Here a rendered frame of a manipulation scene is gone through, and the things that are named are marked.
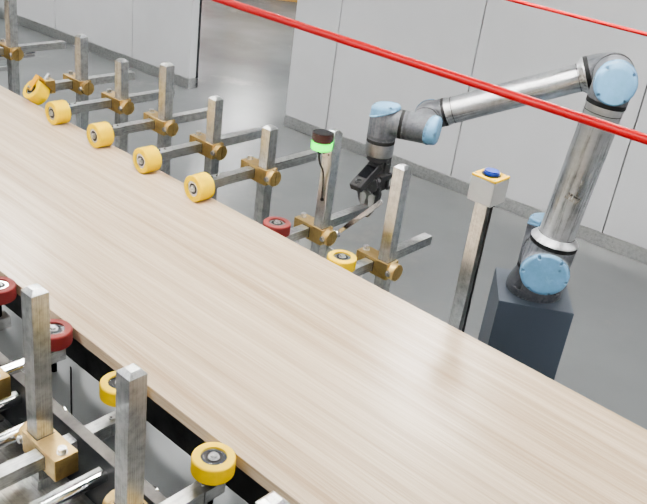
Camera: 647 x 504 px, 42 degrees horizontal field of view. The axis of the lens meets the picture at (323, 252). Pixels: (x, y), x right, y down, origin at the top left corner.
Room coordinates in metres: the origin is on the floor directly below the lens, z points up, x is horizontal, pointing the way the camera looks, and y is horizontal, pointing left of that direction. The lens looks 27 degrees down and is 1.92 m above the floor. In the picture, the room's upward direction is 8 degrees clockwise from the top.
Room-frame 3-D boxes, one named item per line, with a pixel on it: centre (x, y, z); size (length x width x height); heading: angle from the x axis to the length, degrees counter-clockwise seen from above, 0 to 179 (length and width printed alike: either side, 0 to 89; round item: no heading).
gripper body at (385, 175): (2.51, -0.14, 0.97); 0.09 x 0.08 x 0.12; 141
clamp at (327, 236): (2.27, 0.03, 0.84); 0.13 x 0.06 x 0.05; 51
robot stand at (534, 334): (2.55, -0.74, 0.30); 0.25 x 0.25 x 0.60; 86
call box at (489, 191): (1.93, -0.38, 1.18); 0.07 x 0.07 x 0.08; 51
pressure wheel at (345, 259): (2.00, -0.05, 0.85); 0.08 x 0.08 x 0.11
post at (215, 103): (2.57, 0.40, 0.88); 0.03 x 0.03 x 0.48; 51
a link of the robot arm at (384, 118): (2.50, -0.13, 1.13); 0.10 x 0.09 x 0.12; 79
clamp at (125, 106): (2.89, 0.81, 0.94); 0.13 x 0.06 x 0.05; 51
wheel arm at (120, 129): (2.76, 0.62, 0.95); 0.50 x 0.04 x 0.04; 141
